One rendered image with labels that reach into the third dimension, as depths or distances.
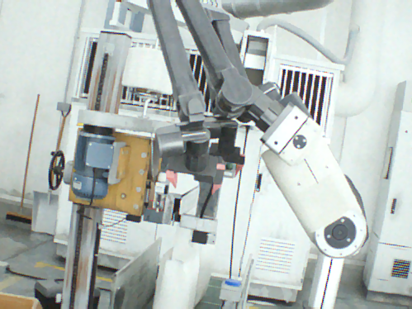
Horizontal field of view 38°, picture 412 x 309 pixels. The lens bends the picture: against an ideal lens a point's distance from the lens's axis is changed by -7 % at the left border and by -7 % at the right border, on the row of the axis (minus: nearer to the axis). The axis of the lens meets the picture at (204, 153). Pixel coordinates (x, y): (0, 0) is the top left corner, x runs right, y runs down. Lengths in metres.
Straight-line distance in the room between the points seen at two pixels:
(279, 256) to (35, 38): 3.67
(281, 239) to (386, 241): 1.26
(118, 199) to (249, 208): 2.76
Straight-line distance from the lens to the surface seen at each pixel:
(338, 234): 1.83
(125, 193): 2.63
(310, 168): 1.72
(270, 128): 1.56
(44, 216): 6.81
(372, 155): 6.63
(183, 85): 1.56
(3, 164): 7.27
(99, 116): 2.42
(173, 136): 1.51
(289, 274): 5.39
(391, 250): 6.15
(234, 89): 1.55
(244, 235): 5.33
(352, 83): 5.62
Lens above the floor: 1.45
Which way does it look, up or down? 3 degrees down
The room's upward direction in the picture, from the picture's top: 9 degrees clockwise
